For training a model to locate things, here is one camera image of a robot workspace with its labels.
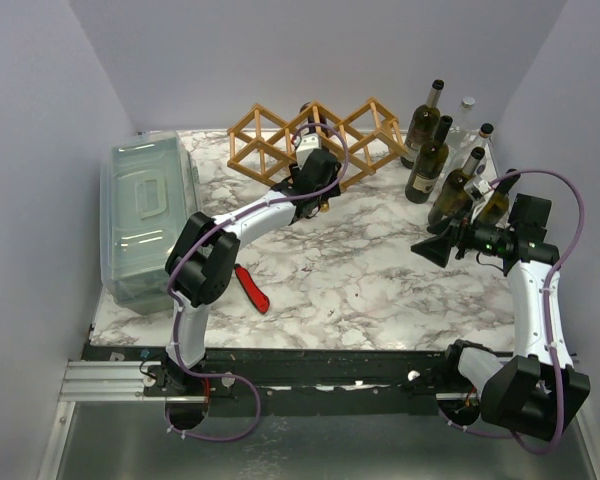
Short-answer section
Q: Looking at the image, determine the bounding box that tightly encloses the dark bottle black neck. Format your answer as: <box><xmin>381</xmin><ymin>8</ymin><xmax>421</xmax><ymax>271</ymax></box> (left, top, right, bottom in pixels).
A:
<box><xmin>476</xmin><ymin>175</ymin><xmax>520</xmax><ymax>225</ymax></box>
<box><xmin>405</xmin><ymin>115</ymin><xmax>453</xmax><ymax>204</ymax></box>

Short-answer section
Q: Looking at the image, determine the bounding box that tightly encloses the green bottle silver foil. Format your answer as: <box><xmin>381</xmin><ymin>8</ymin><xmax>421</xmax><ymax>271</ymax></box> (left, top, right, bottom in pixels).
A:
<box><xmin>427</xmin><ymin>147</ymin><xmax>485</xmax><ymax>225</ymax></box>

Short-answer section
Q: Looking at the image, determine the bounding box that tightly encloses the clear tall bottle blue label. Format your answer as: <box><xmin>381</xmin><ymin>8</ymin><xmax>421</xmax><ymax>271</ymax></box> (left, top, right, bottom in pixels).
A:
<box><xmin>449</xmin><ymin>122</ymin><xmax>496</xmax><ymax>176</ymax></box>

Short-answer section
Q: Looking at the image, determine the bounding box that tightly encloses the clear squat glass bottle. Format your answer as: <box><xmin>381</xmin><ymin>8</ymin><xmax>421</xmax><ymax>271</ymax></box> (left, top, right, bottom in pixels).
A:
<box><xmin>446</xmin><ymin>96</ymin><xmax>475</xmax><ymax>150</ymax></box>

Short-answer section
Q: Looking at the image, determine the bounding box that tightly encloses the green wine bottle brown label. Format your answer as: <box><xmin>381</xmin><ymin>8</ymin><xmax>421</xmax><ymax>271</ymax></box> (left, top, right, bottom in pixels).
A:
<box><xmin>400</xmin><ymin>79</ymin><xmax>445</xmax><ymax>169</ymax></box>

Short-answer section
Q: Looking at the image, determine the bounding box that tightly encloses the red bottle gold foil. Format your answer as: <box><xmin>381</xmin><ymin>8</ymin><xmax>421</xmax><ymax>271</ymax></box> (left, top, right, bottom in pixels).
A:
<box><xmin>299</xmin><ymin>102</ymin><xmax>334</xmax><ymax>214</ymax></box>

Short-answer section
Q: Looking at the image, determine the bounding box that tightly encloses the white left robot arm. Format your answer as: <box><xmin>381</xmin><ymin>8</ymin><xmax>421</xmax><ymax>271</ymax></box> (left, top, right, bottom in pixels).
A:
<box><xmin>165</xmin><ymin>148</ymin><xmax>341</xmax><ymax>395</ymax></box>

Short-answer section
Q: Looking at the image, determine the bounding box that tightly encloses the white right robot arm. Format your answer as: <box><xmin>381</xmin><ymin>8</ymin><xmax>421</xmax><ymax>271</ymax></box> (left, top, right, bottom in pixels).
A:
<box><xmin>411</xmin><ymin>194</ymin><xmax>590</xmax><ymax>441</ymax></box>

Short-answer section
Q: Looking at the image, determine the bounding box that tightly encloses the wooden wine rack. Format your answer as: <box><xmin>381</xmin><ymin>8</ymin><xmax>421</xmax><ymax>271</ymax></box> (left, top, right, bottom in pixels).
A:
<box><xmin>227</xmin><ymin>97</ymin><xmax>407</xmax><ymax>189</ymax></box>

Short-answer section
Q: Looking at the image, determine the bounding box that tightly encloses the red black utility knife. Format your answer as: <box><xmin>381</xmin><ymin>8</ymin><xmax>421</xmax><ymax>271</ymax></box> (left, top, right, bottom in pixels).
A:
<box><xmin>234</xmin><ymin>264</ymin><xmax>270</xmax><ymax>315</ymax></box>

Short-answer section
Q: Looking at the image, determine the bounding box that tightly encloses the clear plastic storage box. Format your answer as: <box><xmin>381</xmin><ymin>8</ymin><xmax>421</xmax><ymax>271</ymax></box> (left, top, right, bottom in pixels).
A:
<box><xmin>100</xmin><ymin>131</ymin><xmax>202</xmax><ymax>315</ymax></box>

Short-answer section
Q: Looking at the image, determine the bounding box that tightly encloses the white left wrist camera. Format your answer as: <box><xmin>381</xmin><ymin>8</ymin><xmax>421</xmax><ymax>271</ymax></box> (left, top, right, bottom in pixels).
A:
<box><xmin>295</xmin><ymin>133</ymin><xmax>322</xmax><ymax>167</ymax></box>

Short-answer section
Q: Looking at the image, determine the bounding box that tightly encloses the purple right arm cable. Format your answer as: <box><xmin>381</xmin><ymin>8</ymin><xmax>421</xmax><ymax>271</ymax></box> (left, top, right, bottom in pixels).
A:
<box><xmin>442</xmin><ymin>169</ymin><xmax>589</xmax><ymax>455</ymax></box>

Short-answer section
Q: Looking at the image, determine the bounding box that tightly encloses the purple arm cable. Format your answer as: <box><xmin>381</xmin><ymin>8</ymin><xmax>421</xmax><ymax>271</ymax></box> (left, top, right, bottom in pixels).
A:
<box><xmin>165</xmin><ymin>122</ymin><xmax>350</xmax><ymax>444</ymax></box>
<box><xmin>442</xmin><ymin>169</ymin><xmax>589</xmax><ymax>455</ymax></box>

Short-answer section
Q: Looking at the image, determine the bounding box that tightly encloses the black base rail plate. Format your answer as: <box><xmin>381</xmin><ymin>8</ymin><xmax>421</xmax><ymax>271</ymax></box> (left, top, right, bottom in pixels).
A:
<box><xmin>82</xmin><ymin>345</ymin><xmax>477</xmax><ymax>425</ymax></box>

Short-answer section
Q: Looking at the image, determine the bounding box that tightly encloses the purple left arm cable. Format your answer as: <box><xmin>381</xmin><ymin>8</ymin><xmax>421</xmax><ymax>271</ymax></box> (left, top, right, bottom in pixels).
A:
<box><xmin>165</xmin><ymin>122</ymin><xmax>350</xmax><ymax>444</ymax></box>

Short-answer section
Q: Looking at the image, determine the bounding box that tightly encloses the aluminium extrusion rail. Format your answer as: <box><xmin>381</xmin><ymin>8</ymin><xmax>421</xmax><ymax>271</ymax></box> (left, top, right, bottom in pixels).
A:
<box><xmin>59</xmin><ymin>359</ymin><xmax>156</xmax><ymax>402</ymax></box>

